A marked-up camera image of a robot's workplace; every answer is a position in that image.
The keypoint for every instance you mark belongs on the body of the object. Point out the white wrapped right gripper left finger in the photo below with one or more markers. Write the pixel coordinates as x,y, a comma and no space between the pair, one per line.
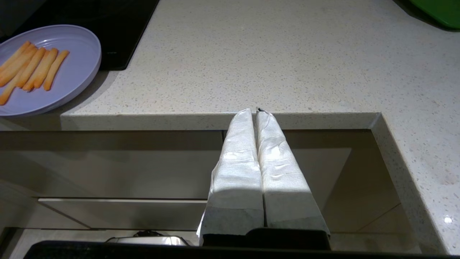
237,180

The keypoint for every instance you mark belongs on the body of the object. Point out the lilac round plate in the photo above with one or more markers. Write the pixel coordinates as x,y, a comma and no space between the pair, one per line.
79,54

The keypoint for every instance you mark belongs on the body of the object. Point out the long orange french fry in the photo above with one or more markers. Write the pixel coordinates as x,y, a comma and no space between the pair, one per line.
9,93

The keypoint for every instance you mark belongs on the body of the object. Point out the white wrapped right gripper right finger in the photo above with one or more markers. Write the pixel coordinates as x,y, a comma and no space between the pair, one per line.
284,187

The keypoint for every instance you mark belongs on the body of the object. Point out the green plastic tray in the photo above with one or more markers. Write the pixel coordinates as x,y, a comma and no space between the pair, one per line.
442,10

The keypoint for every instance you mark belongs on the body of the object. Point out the black induction cooktop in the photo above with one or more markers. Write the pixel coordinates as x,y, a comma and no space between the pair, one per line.
118,28

